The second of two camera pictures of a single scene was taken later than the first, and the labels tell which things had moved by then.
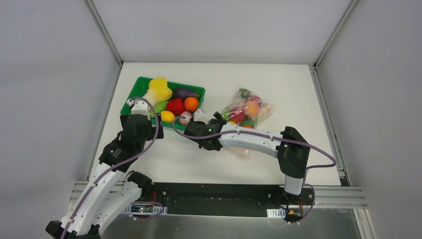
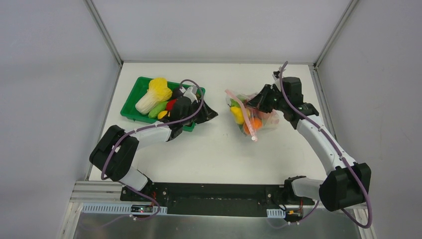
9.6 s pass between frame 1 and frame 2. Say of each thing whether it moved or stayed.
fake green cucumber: stayed
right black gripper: moved
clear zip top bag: moved
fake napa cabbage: stayed
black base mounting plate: stayed
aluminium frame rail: stayed
